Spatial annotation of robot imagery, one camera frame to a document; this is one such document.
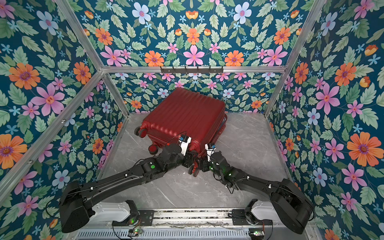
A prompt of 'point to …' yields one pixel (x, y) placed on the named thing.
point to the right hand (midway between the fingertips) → (199, 157)
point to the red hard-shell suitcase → (183, 112)
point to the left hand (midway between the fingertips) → (197, 149)
